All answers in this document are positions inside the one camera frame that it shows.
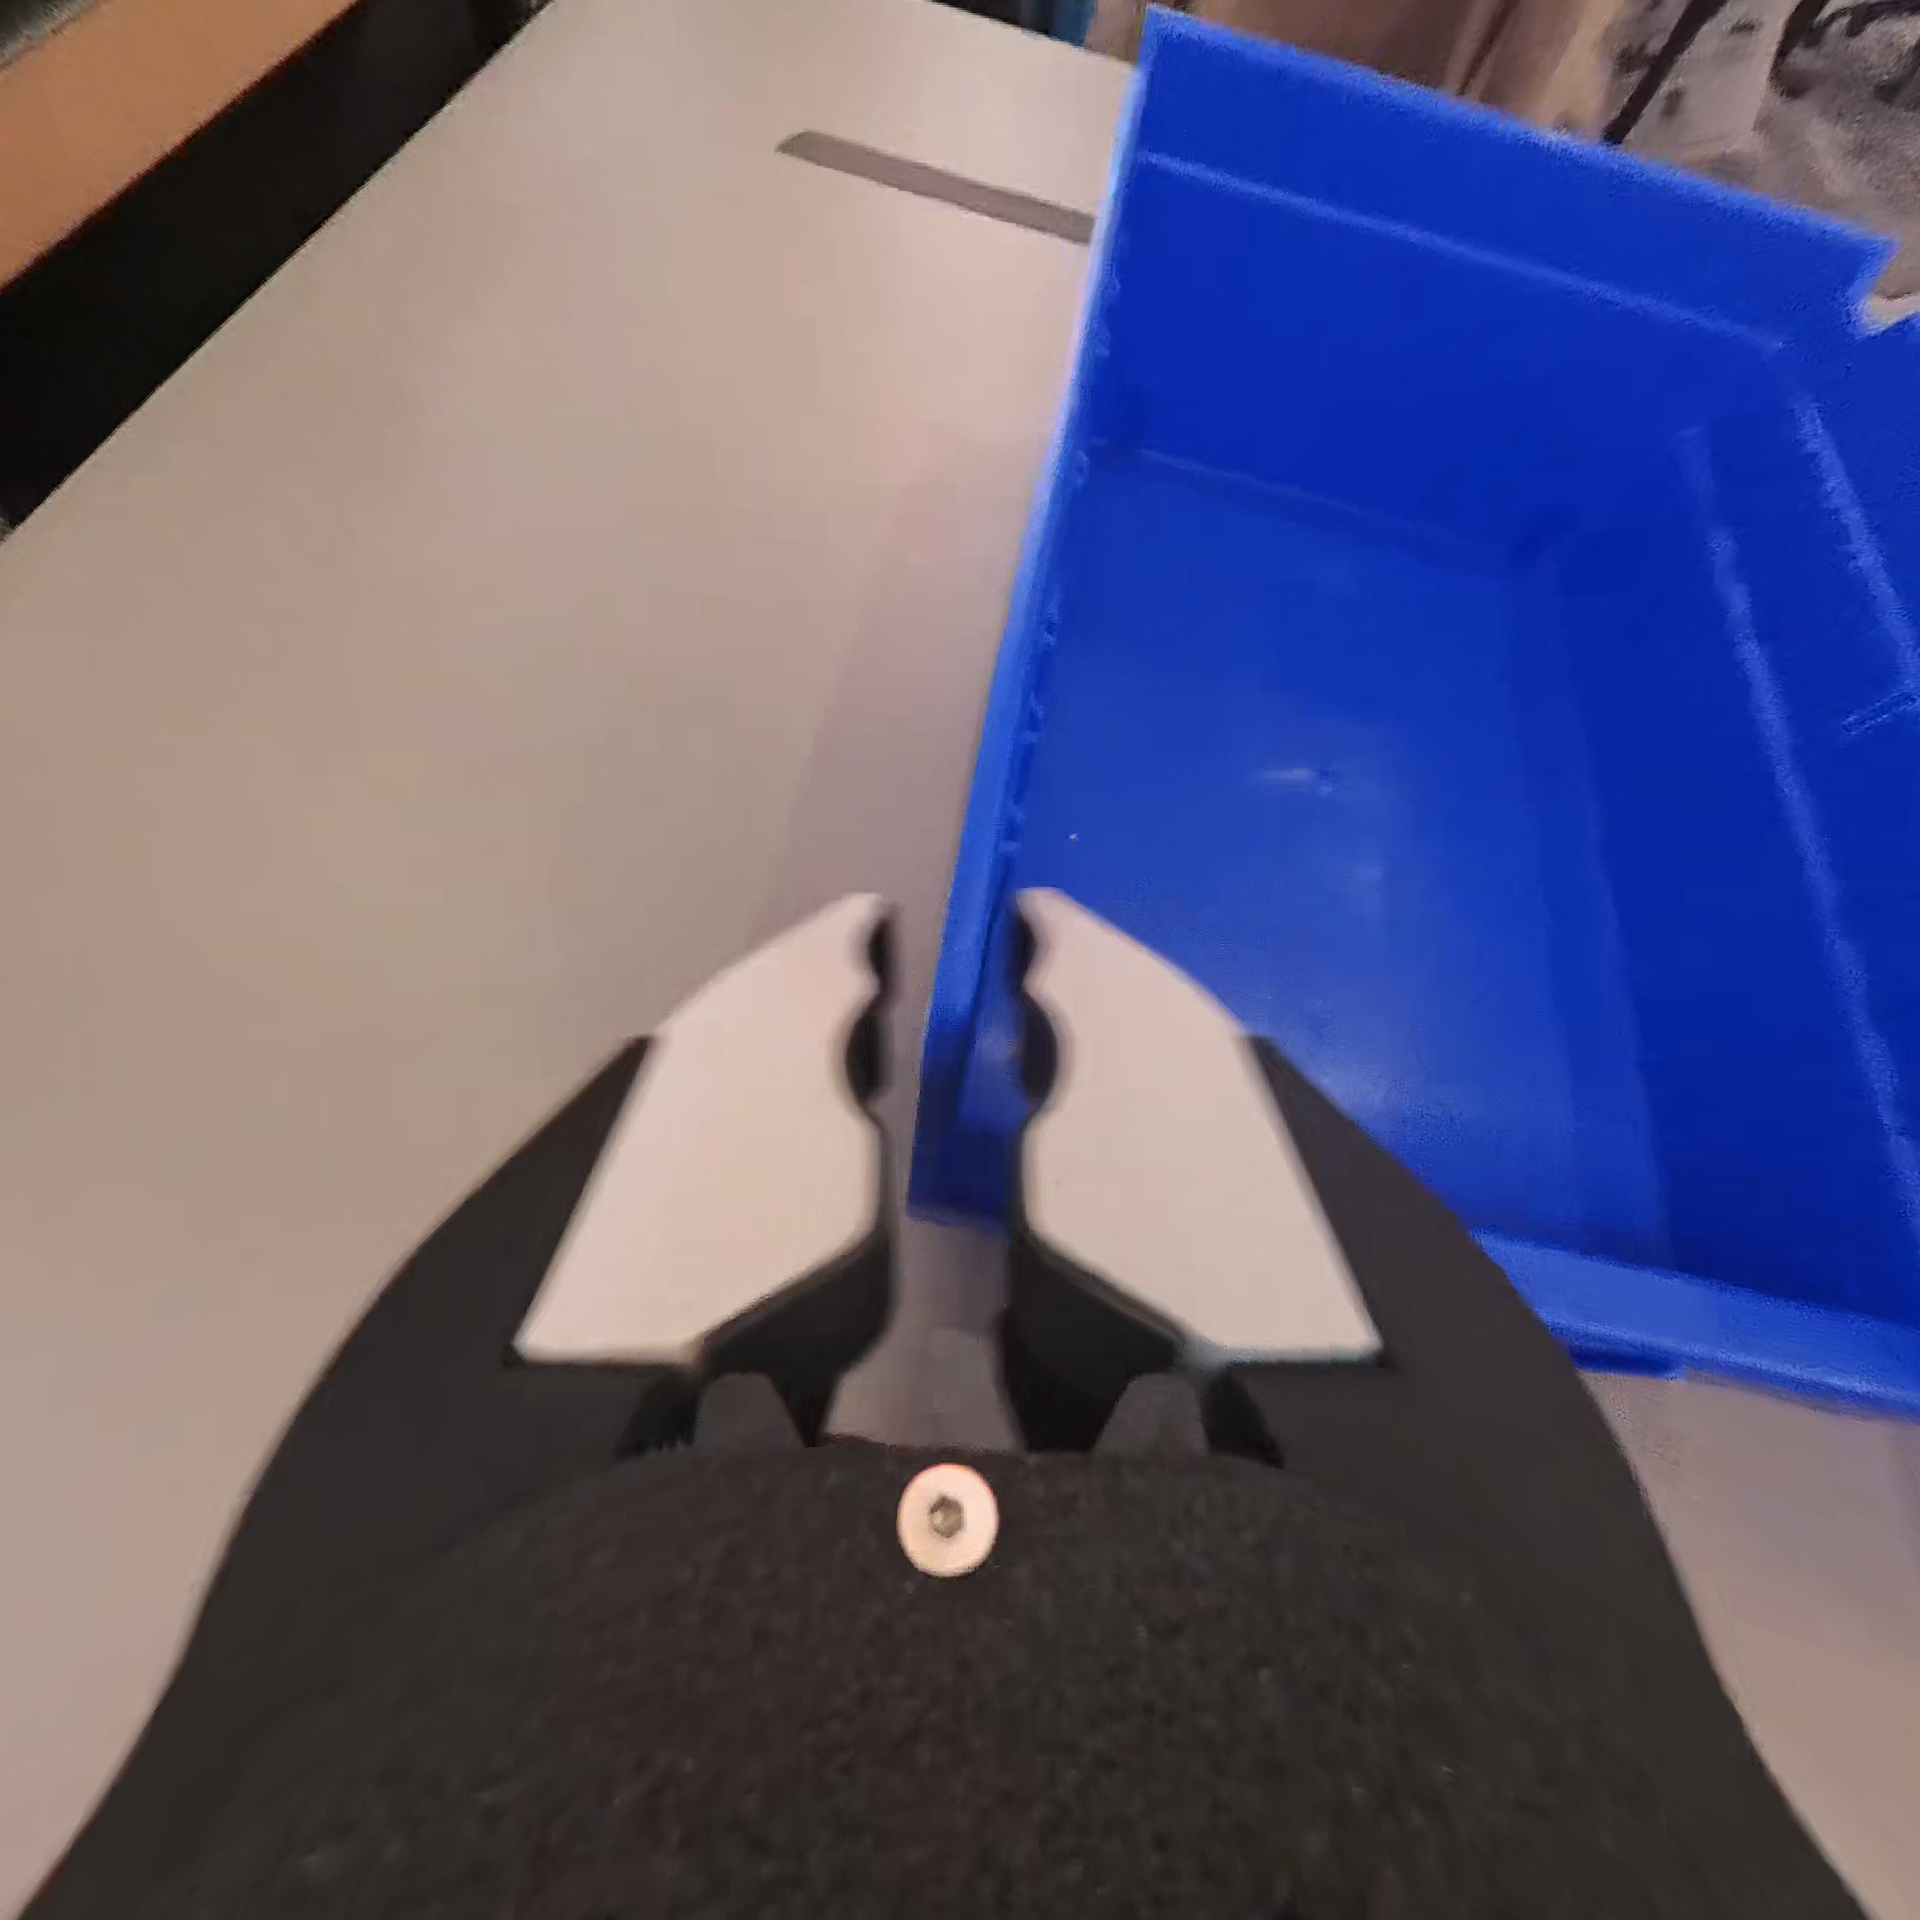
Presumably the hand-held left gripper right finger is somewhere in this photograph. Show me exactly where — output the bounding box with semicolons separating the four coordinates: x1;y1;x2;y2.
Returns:
998;889;1382;1450

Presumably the blue plastic bin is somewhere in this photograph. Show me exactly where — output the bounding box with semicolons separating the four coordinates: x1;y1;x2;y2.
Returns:
905;0;1920;1420

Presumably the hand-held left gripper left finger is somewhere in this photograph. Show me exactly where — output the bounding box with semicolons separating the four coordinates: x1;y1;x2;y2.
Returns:
513;893;903;1444

